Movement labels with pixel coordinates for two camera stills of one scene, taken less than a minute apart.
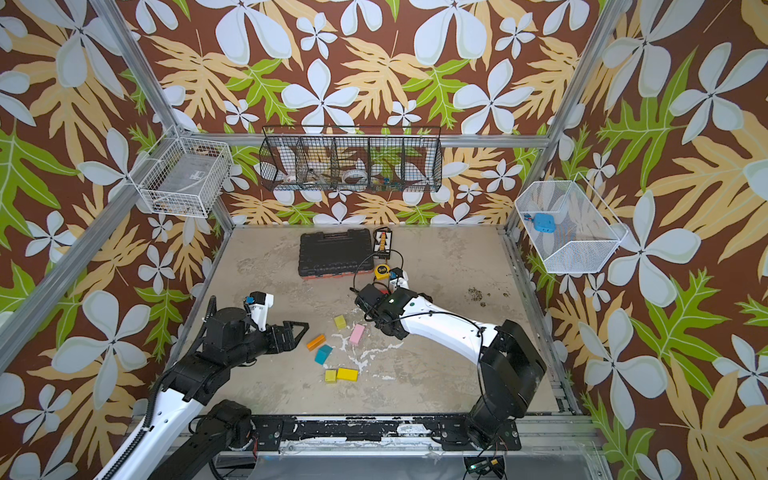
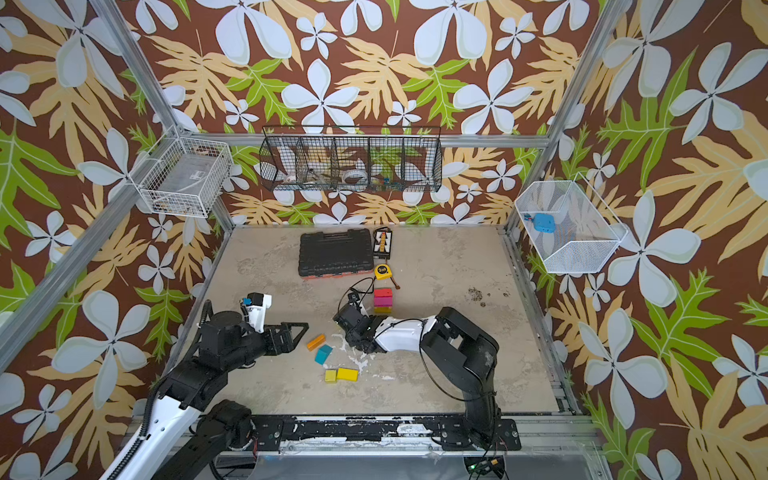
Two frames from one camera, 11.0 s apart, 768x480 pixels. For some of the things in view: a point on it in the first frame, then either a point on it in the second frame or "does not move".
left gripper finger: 291,344 does not move
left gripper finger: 288,325 does not move
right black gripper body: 368,297 → 351,322
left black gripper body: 273,344 does not move
